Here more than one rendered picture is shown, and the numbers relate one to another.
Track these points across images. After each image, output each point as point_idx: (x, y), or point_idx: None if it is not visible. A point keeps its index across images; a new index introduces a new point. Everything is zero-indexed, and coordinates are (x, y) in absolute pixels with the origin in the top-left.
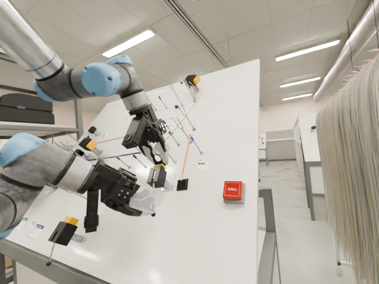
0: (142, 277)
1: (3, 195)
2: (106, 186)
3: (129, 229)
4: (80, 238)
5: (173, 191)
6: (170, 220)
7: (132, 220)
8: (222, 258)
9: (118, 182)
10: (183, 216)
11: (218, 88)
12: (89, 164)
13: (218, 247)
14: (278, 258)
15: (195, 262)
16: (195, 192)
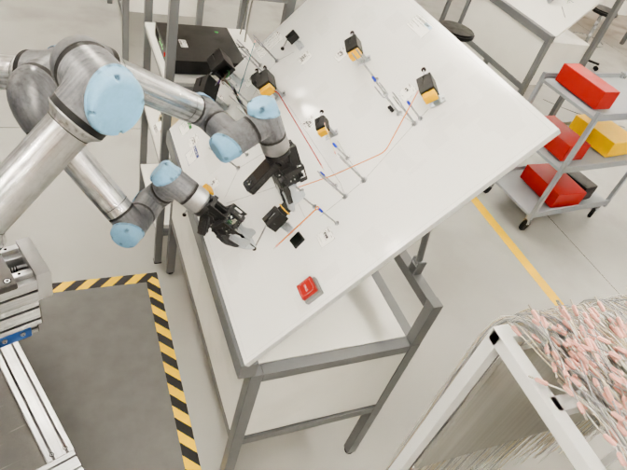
0: (228, 282)
1: (148, 212)
2: (215, 217)
3: None
4: None
5: (287, 239)
6: (267, 262)
7: None
8: (267, 320)
9: (221, 221)
10: (275, 269)
11: (453, 133)
12: (204, 200)
13: (271, 311)
14: (405, 367)
15: (255, 306)
16: (297, 259)
